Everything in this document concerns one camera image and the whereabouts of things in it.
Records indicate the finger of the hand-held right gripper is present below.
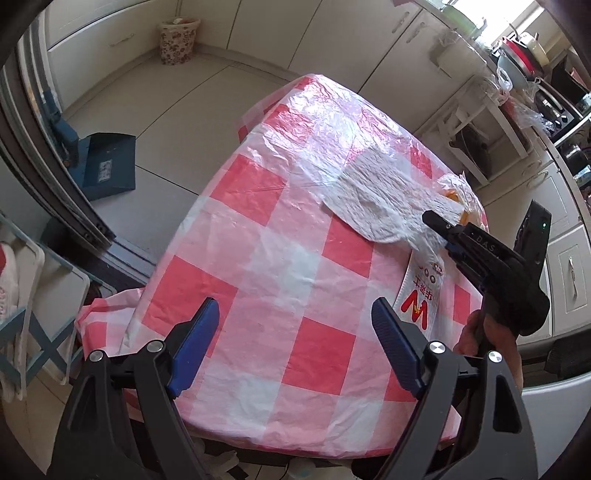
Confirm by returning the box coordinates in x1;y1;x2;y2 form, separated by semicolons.
444;237;483;287
422;210;467;240

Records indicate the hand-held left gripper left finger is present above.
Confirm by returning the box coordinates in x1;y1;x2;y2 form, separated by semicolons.
48;296;221;480

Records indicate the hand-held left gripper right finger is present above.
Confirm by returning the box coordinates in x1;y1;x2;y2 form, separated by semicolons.
370;296;539;480

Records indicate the orange peel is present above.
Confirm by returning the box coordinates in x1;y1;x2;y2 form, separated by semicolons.
441;182;468;205

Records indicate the white printed plastic bag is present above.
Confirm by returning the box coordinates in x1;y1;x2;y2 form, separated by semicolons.
295;145;490;330

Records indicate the person's right hand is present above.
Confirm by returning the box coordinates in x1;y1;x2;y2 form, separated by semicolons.
452;308;525;393

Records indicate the black wok with lid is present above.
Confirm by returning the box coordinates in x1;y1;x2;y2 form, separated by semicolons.
448;124;492;178

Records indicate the red white checkered tablecloth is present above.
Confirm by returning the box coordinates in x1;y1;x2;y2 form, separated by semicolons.
74;71;492;462

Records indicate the white folding stool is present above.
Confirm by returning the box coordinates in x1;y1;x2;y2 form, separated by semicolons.
418;90;532;188

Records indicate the pale plastic basin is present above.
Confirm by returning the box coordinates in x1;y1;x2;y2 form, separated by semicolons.
519;369;591;480

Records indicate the clear plastic bag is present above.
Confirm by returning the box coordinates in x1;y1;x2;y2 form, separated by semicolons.
496;69;555;134

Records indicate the blue white folding rack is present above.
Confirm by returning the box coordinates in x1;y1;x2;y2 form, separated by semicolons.
0;212;93;402

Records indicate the stack of bowls red rim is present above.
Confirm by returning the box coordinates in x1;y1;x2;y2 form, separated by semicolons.
496;32;552;88

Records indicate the white red cloth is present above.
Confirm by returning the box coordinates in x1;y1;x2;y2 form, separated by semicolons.
0;242;23;324

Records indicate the blue dustpan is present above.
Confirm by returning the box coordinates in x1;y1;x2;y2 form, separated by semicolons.
44;90;138;201

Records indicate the floral wastebasket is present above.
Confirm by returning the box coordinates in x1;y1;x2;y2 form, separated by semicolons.
158;17;201;66

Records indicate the dark sliding door frame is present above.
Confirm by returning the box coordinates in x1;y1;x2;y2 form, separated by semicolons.
0;28;116;250

